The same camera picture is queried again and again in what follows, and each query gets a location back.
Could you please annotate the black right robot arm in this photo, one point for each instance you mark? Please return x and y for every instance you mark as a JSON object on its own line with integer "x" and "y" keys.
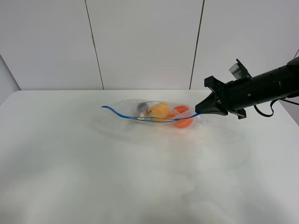
{"x": 278, "y": 84}

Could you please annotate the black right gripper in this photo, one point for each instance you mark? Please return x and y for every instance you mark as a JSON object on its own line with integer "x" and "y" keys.
{"x": 231, "y": 97}

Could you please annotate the yellow pear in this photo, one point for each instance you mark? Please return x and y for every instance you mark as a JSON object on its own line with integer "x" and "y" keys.
{"x": 159, "y": 112}

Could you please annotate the orange tomato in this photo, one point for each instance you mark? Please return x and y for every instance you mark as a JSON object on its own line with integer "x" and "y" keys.
{"x": 181, "y": 112}

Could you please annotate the clear zip bag blue seal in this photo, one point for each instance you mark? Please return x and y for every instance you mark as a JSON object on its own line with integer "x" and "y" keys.
{"x": 126, "y": 109}

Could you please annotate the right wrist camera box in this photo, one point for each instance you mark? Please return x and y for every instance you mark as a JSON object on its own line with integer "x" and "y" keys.
{"x": 239, "y": 71}

